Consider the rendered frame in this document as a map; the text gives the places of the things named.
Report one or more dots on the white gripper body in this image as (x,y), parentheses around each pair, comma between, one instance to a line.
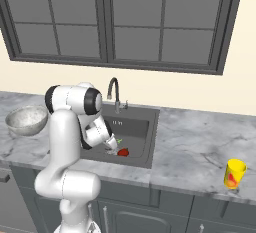
(112,142)

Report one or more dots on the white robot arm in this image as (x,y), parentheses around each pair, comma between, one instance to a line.
(65,137)

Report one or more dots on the eggplant with green stem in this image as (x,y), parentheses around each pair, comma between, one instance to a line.
(119,140)

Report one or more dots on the red bell pepper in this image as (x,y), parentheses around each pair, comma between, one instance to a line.
(123,152)

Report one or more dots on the dark grey sink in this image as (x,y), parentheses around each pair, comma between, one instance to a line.
(140,133)

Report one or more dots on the grey panel under sink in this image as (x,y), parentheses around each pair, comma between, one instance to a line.
(130,190)

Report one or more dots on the grey speckled bowl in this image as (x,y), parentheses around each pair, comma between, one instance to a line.
(26,119)

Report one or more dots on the yellow cup with red print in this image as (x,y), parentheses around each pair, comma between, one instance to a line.
(234,174)

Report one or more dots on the dark curved tap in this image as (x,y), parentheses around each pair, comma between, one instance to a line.
(116,93)

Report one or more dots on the grey cupboard door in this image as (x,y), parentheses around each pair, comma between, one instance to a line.
(46,213)
(230,218)
(143,218)

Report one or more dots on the grey dishwasher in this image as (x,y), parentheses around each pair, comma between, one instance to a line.
(13,203)

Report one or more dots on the dark grey framed window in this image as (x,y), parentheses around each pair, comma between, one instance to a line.
(113,20)

